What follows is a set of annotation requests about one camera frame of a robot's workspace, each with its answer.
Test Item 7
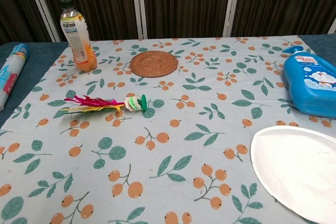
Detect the colourful feather shuttlecock green base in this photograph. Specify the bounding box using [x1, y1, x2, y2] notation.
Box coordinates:
[60, 94, 148, 115]

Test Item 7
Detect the floral fruit print tablecloth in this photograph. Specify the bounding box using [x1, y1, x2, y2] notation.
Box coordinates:
[0, 36, 336, 224]

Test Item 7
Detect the round woven rattan coaster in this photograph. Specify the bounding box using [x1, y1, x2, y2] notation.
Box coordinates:
[129, 50, 179, 78]

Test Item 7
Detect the orange juice plastic bottle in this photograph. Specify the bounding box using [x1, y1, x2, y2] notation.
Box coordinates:
[60, 0, 98, 73]

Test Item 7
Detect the blue cartoon pump bottle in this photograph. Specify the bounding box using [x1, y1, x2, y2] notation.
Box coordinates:
[282, 45, 336, 119]

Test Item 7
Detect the white paper plate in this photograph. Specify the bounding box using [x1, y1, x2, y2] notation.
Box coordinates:
[250, 125, 336, 224]

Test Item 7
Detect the rolled plastic bag pack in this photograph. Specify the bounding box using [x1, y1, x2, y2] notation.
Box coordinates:
[0, 42, 30, 112]

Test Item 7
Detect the white folding screen frame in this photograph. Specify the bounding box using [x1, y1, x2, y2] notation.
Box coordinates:
[23, 0, 336, 42]

